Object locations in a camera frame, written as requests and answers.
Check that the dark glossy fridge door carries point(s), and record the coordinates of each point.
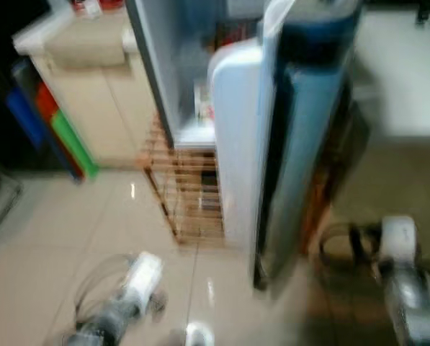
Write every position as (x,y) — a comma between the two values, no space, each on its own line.
(308,144)

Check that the beige kitchen base cabinet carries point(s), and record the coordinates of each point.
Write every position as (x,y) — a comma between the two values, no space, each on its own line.
(106,108)

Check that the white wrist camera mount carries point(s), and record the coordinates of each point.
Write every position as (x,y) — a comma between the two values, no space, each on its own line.
(400,238)
(144,277)

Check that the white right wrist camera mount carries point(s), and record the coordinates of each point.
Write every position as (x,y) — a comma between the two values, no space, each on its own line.
(400,238)

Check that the red plastic bin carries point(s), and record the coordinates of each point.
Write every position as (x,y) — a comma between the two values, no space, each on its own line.
(45,101)

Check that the blue plastic bin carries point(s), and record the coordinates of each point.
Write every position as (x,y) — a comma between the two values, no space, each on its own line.
(24,119)

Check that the white robot leg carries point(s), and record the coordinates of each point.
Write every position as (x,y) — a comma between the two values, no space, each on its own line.
(200,335)

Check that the wooden wine rack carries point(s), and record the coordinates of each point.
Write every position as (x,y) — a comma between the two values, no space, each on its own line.
(189,202)

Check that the open fridge body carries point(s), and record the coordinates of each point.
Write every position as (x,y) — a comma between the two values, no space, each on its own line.
(153,72)

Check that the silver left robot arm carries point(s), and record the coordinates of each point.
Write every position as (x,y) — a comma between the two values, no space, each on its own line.
(103,321)

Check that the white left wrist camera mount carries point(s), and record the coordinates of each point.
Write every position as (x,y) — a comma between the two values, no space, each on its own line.
(144,277)

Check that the green plastic bin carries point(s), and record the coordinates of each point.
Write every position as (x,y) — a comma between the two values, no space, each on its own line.
(74,144)

